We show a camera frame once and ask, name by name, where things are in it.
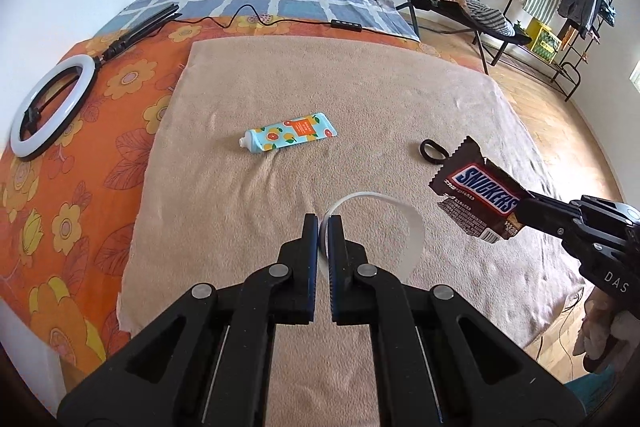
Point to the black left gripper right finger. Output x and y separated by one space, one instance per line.
364 294

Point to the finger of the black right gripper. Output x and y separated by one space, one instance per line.
551 215

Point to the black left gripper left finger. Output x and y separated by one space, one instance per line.
242 326

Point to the brown Snickers wrapper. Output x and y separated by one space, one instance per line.
478 195

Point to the right hand in glove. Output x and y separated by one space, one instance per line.
603 321

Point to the teal trousers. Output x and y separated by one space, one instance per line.
592 389

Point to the black clothes rack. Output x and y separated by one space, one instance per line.
561 33

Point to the beige fleece blanket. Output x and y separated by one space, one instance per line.
214 212

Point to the colourful fruit print tube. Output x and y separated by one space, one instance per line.
295 131

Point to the yellow plastic crate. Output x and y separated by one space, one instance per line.
543 42

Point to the striped garment on chair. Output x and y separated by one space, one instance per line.
489 18

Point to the orange floral bed sheet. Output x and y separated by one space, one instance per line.
67 216

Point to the white ring light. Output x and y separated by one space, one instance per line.
51 106

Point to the black ring light stand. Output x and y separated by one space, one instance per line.
135 34

